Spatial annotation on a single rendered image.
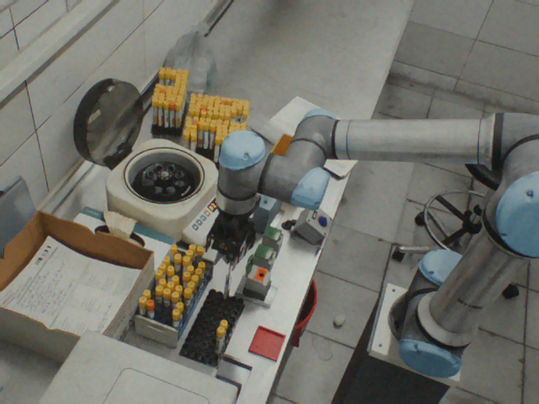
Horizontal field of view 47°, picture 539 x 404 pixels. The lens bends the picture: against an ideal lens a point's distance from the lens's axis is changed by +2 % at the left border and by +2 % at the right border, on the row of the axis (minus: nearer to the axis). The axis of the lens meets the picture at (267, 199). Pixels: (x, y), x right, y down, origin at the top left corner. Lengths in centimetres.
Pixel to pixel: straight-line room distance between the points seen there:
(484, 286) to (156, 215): 76
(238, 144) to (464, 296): 46
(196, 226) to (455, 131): 72
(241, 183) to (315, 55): 125
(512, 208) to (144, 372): 61
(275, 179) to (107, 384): 42
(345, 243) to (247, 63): 102
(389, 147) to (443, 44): 265
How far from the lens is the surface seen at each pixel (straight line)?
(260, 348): 141
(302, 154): 107
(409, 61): 380
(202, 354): 137
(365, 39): 240
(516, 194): 93
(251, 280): 142
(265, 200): 154
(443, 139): 107
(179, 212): 148
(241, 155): 102
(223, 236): 117
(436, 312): 119
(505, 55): 373
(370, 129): 110
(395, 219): 296
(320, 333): 250
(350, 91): 212
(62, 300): 141
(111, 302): 139
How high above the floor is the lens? 210
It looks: 47 degrees down
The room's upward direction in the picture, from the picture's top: 10 degrees clockwise
